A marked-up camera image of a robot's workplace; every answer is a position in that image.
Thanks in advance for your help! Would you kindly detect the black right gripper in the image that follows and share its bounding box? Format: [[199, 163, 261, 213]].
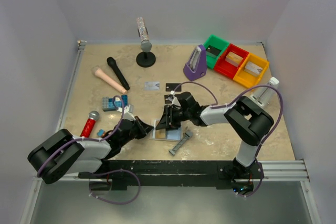
[[156, 104, 192, 132]]

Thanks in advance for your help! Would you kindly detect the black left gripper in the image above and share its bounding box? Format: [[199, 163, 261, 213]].
[[120, 115, 154, 147]]

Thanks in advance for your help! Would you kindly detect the beige card holder wallet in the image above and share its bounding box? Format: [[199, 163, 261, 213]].
[[150, 119, 182, 142]]

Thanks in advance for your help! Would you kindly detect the black VIP card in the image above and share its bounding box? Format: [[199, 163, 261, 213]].
[[164, 94, 174, 104], [165, 83, 182, 92]]

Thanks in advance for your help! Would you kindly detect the silver VIP card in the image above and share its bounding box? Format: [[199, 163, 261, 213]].
[[144, 81, 160, 90]]

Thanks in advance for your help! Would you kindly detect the gold card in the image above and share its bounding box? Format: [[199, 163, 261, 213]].
[[154, 129, 166, 140]]

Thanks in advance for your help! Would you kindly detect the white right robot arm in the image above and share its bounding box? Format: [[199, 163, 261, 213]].
[[155, 92, 274, 178]]

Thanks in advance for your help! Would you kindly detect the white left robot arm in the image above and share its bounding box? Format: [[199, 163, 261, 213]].
[[27, 116, 154, 184]]

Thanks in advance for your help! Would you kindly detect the black card in green bin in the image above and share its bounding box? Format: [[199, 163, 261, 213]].
[[206, 46, 221, 59]]

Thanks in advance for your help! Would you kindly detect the tan card in red bin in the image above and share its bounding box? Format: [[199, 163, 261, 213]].
[[225, 52, 243, 67]]

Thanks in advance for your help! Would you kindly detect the white card in yellow bin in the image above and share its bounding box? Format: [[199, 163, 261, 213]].
[[244, 61, 263, 77]]

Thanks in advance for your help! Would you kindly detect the grey truss piece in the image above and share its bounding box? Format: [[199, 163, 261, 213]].
[[169, 130, 193, 156]]

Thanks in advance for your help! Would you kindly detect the light blue toy brick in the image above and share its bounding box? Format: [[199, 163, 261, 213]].
[[107, 95, 128, 111]]

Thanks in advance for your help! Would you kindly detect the blue and orange block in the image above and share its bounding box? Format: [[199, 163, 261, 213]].
[[97, 129, 106, 137]]

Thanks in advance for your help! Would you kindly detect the red glitter microphone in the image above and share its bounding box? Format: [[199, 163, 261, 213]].
[[80, 111, 100, 138]]

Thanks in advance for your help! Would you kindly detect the purple metronome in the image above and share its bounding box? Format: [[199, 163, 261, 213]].
[[183, 45, 207, 81]]

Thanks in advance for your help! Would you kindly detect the black round microphone stand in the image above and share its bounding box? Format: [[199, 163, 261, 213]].
[[136, 52, 156, 68]]

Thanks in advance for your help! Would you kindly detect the pink microphone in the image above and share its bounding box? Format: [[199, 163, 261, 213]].
[[92, 66, 127, 94]]

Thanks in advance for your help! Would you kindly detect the black microphone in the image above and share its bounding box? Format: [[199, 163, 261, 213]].
[[107, 57, 130, 91]]

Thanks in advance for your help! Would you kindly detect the red bin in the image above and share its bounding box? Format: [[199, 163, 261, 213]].
[[214, 44, 249, 79]]

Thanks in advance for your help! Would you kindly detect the glitter microphone on stand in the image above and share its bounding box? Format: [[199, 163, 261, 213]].
[[136, 17, 152, 52]]

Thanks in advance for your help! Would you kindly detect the green bin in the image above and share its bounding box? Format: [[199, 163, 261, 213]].
[[203, 35, 230, 69]]

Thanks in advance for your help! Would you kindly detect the yellow bin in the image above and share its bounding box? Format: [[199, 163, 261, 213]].
[[233, 53, 269, 88]]

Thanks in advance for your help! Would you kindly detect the white grey metronome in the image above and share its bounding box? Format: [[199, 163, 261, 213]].
[[250, 77, 280, 108]]

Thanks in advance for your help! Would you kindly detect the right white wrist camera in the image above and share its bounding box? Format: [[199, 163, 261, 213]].
[[168, 91, 181, 106]]

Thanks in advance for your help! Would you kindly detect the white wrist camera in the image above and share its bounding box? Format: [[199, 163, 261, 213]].
[[168, 91, 181, 106], [122, 104, 135, 121]]

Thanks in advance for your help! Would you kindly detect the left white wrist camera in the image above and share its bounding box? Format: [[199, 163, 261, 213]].
[[122, 104, 135, 121]]

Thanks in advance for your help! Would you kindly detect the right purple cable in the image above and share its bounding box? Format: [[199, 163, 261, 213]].
[[170, 81, 285, 198]]

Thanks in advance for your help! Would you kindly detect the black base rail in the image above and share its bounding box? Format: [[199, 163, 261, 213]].
[[79, 160, 264, 190]]

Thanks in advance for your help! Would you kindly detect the aluminium frame rail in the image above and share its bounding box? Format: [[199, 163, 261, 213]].
[[27, 40, 86, 185]]

